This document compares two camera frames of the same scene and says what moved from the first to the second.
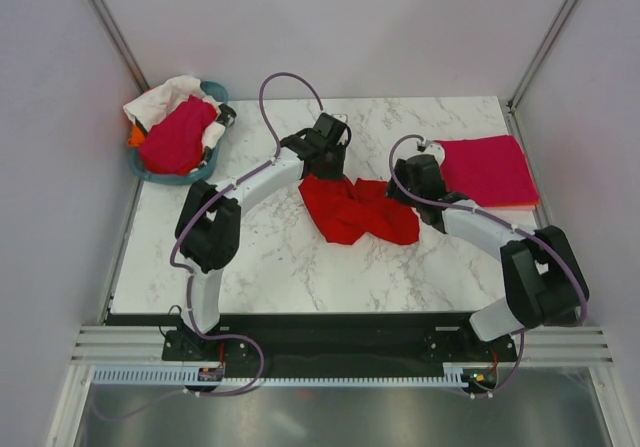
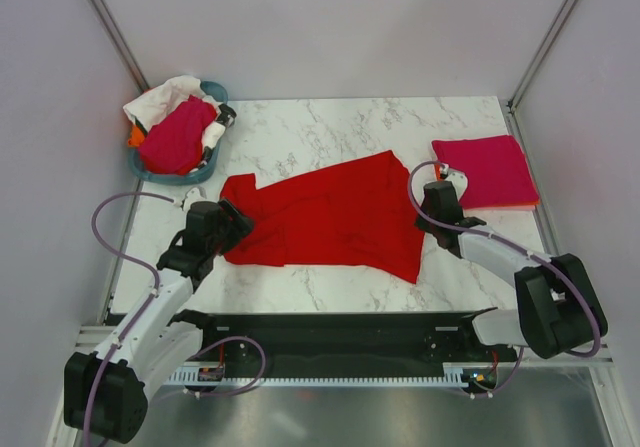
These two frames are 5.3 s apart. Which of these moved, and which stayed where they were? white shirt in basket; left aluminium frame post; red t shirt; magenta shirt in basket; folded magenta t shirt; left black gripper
Moved: left black gripper; red t shirt
Stayed: white shirt in basket; folded magenta t shirt; left aluminium frame post; magenta shirt in basket
